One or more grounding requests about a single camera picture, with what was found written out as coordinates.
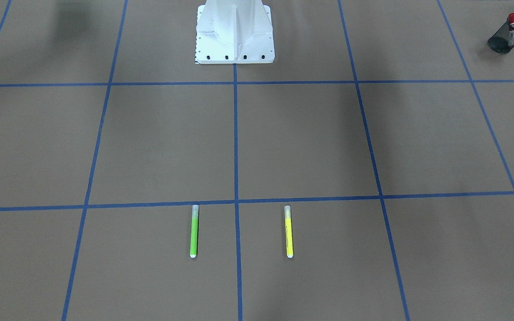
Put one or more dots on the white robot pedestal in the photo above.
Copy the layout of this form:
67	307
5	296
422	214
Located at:
234	32

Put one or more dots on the black mesh pen cup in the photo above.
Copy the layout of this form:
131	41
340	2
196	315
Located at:
502	41

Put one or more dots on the red marker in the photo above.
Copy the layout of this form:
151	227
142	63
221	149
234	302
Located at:
510	23

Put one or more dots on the yellow marker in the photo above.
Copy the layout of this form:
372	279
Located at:
288	232

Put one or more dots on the green marker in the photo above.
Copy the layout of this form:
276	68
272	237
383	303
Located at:
194	231

